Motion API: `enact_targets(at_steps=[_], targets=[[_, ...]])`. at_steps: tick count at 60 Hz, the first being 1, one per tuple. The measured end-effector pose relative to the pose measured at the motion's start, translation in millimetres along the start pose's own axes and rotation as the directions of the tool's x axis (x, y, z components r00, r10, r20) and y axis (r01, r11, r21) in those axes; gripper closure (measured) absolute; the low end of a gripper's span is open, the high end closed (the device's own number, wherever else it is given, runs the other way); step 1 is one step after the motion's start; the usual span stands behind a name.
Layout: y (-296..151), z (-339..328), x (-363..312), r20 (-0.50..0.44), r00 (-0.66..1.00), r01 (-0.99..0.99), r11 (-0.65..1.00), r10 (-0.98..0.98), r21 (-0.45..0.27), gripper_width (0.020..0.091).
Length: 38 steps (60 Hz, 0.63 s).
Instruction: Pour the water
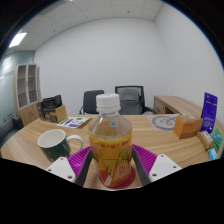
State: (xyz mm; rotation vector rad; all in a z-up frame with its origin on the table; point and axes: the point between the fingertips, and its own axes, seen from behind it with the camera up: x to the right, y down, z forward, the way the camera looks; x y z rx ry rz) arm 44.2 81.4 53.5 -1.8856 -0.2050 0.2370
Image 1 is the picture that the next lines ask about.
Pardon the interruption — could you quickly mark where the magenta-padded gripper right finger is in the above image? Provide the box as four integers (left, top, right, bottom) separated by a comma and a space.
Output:
131, 143, 183, 187

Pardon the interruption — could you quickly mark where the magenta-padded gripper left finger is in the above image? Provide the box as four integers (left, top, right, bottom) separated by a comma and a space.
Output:
45, 145, 95, 188

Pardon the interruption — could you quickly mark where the yellow drink bottle white cap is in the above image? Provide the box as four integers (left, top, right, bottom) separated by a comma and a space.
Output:
87, 93, 134, 189

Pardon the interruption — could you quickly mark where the dark green printed mug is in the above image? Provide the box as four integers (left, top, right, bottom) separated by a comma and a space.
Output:
37, 128, 84, 163

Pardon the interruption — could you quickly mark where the flat round red coaster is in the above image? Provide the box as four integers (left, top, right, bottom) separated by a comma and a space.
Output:
98, 166, 137, 190

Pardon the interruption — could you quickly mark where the orange cardboard box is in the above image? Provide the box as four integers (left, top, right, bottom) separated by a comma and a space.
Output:
172, 114, 204, 140

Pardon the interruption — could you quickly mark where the colourful printed leaflet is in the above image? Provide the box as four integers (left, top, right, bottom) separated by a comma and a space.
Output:
56, 116, 92, 129

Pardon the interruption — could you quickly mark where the small blue packet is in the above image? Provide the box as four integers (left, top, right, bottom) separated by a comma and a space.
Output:
207, 147, 219, 162

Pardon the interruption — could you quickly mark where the tan cardboard box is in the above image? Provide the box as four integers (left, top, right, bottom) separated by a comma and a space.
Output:
49, 104, 69, 124

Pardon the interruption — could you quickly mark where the small dark printed box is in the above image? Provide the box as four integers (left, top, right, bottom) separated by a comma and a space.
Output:
35, 101, 46, 121

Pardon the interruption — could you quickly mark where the wooden side desk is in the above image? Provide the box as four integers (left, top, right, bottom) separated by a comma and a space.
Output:
153, 95, 205, 118

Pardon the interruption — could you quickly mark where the purple standing card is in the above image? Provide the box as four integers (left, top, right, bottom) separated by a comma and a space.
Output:
200, 92, 219, 133

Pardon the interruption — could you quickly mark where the dark padded office chair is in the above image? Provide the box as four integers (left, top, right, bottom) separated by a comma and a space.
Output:
78, 89, 105, 116

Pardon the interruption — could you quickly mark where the black mesh office chair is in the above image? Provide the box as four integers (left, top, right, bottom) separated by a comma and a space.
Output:
114, 85, 157, 116

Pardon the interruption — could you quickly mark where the wooden glass-door shelf cabinet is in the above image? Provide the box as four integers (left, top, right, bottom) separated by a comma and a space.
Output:
13, 63, 42, 127

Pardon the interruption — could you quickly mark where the rectangular ceiling light panel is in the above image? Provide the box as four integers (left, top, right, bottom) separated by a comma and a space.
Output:
8, 32, 28, 49

